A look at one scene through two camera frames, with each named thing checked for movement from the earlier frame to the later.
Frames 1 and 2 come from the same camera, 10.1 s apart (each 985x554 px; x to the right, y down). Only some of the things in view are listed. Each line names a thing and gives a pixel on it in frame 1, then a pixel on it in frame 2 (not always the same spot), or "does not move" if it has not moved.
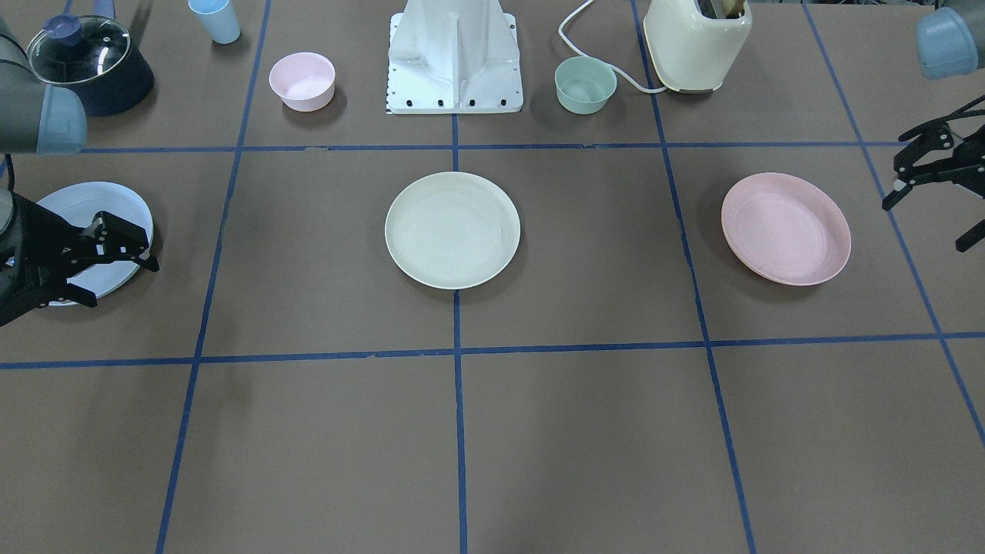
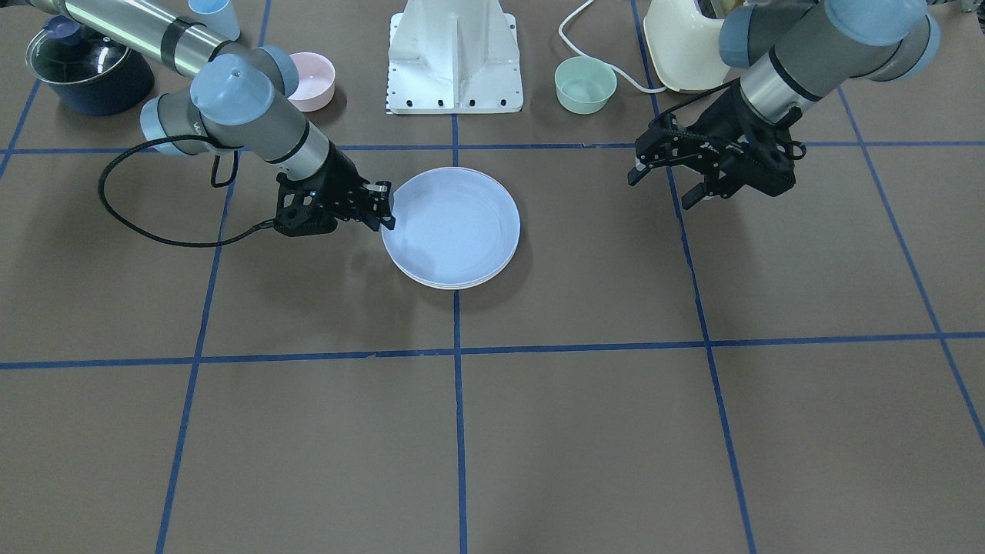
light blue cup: x=218 y=18 does not move
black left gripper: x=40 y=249 to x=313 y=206
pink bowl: x=304 y=81 does not move
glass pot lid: x=74 y=48 does not move
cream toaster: x=692 y=52 does not move
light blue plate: x=78 y=205 to x=454 y=227
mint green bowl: x=584 y=85 does not move
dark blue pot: x=121 y=89 does not move
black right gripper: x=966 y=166 to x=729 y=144
